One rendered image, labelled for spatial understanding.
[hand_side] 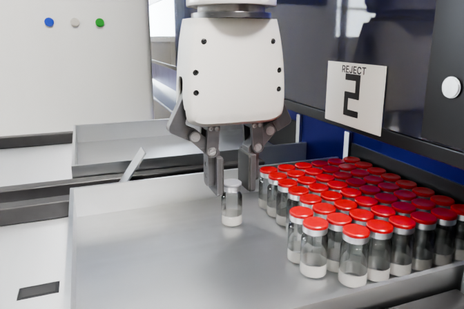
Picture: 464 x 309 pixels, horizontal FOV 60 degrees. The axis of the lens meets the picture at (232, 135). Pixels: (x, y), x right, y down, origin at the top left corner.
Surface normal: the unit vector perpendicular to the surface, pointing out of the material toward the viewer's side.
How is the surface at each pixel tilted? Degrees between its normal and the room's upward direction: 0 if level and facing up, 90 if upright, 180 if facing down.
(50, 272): 0
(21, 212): 90
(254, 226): 0
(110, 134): 90
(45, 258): 0
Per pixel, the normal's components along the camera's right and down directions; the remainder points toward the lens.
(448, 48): -0.94, 0.08
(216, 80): 0.28, 0.25
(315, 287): 0.00, -0.97
